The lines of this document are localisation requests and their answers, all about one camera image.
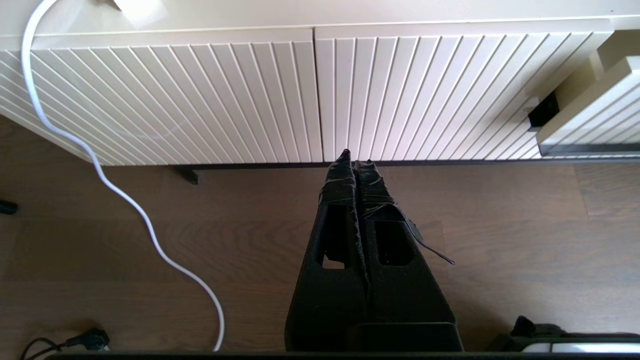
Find thick white power cable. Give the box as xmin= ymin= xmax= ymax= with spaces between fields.
xmin=21 ymin=0 xmax=226 ymax=352

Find cream ribbed drawer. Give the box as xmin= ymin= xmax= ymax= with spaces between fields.
xmin=536 ymin=29 xmax=640 ymax=158

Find white power adapter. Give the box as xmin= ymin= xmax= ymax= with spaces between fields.
xmin=112 ymin=0 xmax=169 ymax=29

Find black power plug with cord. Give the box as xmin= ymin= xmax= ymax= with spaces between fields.
xmin=20 ymin=327 xmax=111 ymax=360

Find white ribbed sideboard cabinet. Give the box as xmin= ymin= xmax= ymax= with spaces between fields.
xmin=0 ymin=0 xmax=640 ymax=168

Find black white robot base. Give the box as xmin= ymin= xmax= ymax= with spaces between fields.
xmin=487 ymin=315 xmax=640 ymax=354

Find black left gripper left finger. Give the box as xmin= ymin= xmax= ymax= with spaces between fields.
xmin=285 ymin=149 xmax=370 ymax=351

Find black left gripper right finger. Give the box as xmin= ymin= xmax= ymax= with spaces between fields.
xmin=355 ymin=159 xmax=458 ymax=325

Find cream ribbed cabinet front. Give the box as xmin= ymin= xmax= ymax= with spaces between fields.
xmin=314 ymin=19 xmax=615 ymax=162
xmin=0 ymin=27 xmax=323 ymax=166

